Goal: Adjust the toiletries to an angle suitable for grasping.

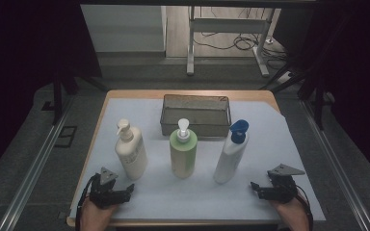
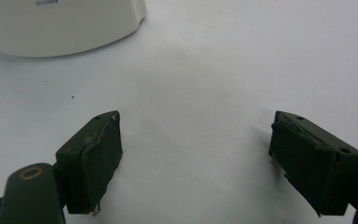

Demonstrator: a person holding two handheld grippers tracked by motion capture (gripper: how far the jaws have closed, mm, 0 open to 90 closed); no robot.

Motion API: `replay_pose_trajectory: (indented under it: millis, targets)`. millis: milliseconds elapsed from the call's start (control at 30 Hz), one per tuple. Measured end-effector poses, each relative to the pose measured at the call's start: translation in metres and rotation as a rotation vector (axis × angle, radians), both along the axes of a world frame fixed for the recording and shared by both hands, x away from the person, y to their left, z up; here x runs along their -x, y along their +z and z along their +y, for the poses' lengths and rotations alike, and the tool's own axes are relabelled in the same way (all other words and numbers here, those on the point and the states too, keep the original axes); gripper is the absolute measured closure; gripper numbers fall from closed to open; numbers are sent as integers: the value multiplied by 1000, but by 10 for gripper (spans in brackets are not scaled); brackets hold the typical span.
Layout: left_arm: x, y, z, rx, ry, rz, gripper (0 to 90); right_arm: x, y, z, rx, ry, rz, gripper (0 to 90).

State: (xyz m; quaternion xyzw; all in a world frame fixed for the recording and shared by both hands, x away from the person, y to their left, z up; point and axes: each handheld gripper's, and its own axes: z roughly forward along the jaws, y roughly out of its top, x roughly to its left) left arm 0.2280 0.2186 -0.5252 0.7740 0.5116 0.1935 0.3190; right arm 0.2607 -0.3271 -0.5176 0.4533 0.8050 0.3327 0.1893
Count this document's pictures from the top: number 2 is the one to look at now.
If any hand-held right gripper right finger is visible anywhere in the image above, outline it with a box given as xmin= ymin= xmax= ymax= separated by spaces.
xmin=268 ymin=110 xmax=358 ymax=217

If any cream pump bottle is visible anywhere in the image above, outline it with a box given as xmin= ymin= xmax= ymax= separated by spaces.
xmin=0 ymin=0 xmax=147 ymax=59

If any white paper sheet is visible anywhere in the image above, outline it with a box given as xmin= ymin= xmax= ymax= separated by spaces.
xmin=0 ymin=0 xmax=358 ymax=224

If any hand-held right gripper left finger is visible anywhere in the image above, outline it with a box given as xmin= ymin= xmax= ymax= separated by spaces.
xmin=55 ymin=110 xmax=124 ymax=217

